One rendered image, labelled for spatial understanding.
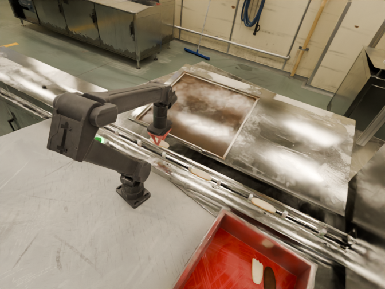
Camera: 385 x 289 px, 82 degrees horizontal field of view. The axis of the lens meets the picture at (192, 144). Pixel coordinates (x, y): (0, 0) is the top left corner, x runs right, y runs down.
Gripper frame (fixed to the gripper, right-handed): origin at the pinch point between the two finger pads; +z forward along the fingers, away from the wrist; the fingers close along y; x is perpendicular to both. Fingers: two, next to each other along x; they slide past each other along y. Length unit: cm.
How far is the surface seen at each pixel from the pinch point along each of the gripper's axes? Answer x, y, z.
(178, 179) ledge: -15.4, -8.4, 6.9
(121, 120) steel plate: 33.8, 12.4, 10.8
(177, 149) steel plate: -3.9, 10.5, 10.9
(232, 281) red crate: -49, -31, 11
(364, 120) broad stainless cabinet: -112, 166, 35
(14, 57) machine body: 147, 24, 11
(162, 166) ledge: -5.9, -6.1, 6.8
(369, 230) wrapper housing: -80, -2, -6
